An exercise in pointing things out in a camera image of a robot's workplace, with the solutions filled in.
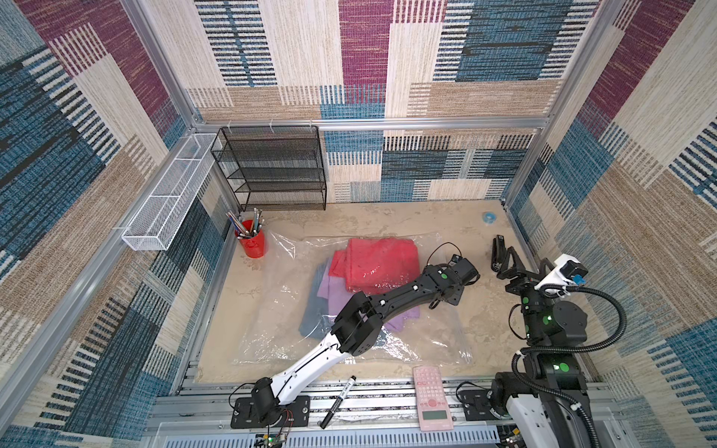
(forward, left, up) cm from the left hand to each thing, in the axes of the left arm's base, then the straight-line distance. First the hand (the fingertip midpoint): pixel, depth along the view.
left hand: (452, 292), depth 94 cm
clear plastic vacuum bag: (+6, +51, 0) cm, 51 cm away
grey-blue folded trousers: (-9, +44, +2) cm, 45 cm away
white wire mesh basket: (+7, +81, +33) cm, 88 cm away
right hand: (-6, -9, +28) cm, 31 cm away
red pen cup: (+16, +68, +6) cm, 70 cm away
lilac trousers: (-2, +38, +6) cm, 38 cm away
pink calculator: (-31, +12, -1) cm, 34 cm away
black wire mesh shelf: (+44, +63, +18) cm, 80 cm away
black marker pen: (-33, +38, 0) cm, 50 cm away
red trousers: (+8, +27, +5) cm, 29 cm away
